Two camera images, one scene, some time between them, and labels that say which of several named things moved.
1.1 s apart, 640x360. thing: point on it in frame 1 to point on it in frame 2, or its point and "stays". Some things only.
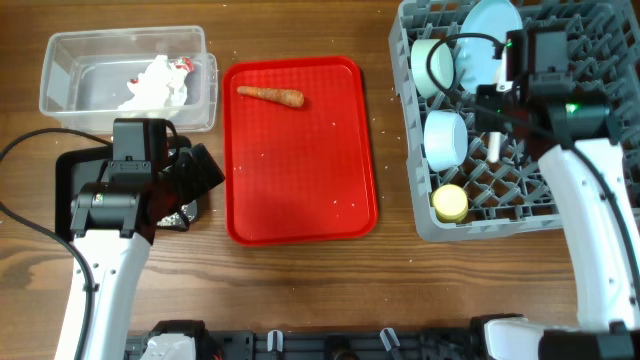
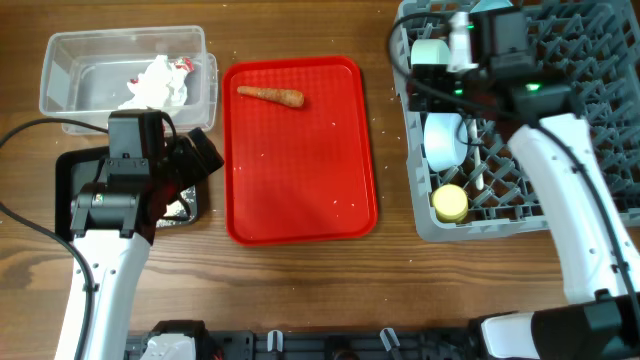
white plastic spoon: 494,141 to 480,178
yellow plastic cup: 450,202 stays
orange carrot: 293,98 stays
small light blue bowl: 445,139 stays
